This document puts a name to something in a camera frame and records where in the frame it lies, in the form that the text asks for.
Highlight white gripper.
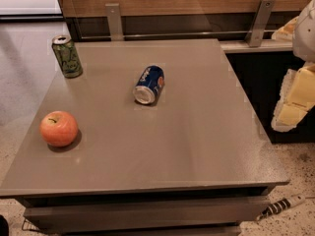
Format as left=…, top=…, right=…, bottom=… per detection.
left=271, top=0, right=315, bottom=132

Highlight blue pepsi can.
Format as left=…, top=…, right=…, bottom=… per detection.
left=133, top=65, right=164, bottom=104

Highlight green soda can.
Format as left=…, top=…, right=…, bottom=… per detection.
left=52, top=35, right=83, bottom=79

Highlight white power strip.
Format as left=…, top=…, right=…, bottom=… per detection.
left=256, top=195, right=306, bottom=221

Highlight grey table drawer unit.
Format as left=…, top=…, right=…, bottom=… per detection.
left=19, top=187, right=270, bottom=234

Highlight red apple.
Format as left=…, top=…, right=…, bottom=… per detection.
left=39, top=111, right=79, bottom=148

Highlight right metal bracket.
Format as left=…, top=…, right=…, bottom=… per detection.
left=245, top=0, right=276, bottom=47

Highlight metal bracket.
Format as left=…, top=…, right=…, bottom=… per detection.
left=105, top=3, right=124, bottom=41
left=245, top=0, right=276, bottom=47

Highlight left metal bracket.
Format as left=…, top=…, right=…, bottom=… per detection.
left=105, top=3, right=124, bottom=41

